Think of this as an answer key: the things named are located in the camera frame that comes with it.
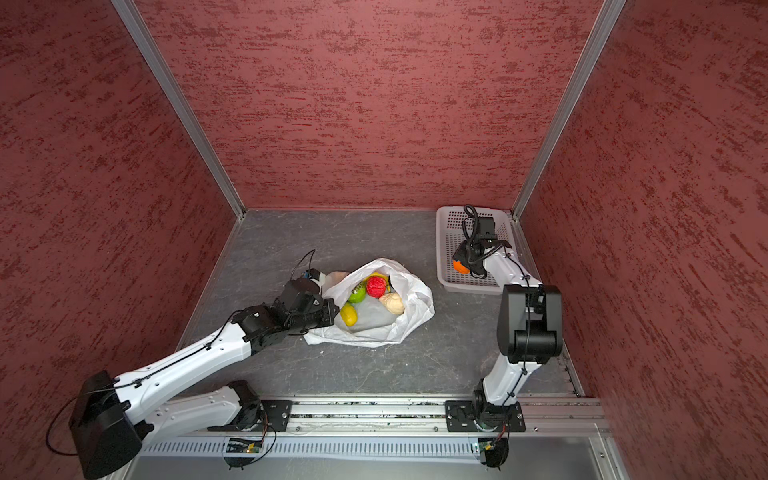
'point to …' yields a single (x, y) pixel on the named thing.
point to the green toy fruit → (358, 293)
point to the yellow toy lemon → (349, 314)
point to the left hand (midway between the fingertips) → (339, 315)
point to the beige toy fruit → (393, 303)
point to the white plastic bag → (375, 325)
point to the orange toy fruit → (460, 267)
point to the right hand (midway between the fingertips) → (459, 261)
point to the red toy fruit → (376, 286)
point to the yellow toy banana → (377, 274)
